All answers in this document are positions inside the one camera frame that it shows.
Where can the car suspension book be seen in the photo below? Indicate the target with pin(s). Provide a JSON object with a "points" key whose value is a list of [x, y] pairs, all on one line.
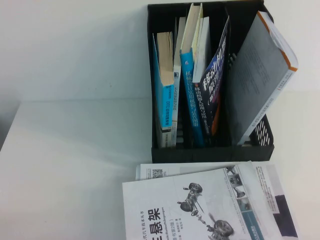
{"points": [[200, 212]]}

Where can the light blue paperback book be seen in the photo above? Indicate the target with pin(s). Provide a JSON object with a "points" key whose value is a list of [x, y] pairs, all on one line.
{"points": [[167, 107]]}

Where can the thin white spine book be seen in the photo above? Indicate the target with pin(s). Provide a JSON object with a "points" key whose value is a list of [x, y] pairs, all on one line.
{"points": [[177, 95]]}

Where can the blue hardcover book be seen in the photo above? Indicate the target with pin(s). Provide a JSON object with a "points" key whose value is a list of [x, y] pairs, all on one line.
{"points": [[190, 100]]}

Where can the black plastic book stand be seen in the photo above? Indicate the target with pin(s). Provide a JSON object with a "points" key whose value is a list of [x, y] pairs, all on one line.
{"points": [[212, 155]]}

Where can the dark mobile robot book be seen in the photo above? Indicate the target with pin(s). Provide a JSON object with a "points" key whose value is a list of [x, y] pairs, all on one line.
{"points": [[215, 82]]}

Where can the white cover book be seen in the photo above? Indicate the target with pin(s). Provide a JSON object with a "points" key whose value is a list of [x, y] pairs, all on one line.
{"points": [[203, 50]]}

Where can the gray book orange-white spine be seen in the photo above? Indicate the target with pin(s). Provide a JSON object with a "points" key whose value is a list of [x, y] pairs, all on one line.
{"points": [[257, 82]]}

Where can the robot intelligent systems magazine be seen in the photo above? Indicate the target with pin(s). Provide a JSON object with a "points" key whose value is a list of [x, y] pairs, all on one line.
{"points": [[280, 180]]}

